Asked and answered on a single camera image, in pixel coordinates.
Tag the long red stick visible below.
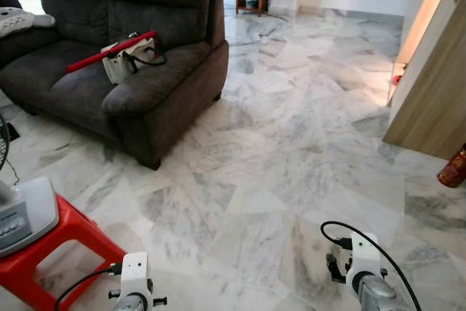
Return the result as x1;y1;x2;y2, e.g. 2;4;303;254
66;31;159;74

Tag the light wooden cabinet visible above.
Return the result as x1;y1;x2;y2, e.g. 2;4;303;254
382;0;466;161

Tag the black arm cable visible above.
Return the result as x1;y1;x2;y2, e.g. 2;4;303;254
320;221;424;311
54;262;122;311

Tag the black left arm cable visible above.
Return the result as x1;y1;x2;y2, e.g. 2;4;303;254
54;262;122;311

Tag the white bag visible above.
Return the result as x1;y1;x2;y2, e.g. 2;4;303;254
100;36;162;85

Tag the red plastic stool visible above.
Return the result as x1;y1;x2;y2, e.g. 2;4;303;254
0;194;129;311

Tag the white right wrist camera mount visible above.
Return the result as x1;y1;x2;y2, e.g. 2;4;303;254
345;232;384;290

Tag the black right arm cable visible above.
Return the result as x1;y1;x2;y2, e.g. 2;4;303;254
320;221;424;311

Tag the red bottle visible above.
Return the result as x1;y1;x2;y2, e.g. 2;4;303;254
437;146;466;189

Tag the black bag strap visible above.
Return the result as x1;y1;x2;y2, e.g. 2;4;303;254
127;47;168;76

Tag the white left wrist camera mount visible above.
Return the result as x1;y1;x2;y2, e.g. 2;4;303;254
118;252;151;303

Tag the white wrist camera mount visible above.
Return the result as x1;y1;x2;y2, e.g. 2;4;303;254
345;232;384;290
118;252;151;303

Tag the dark grey fabric sofa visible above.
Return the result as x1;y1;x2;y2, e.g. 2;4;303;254
0;0;230;170

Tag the white patterned cushion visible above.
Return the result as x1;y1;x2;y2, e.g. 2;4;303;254
0;7;56;39

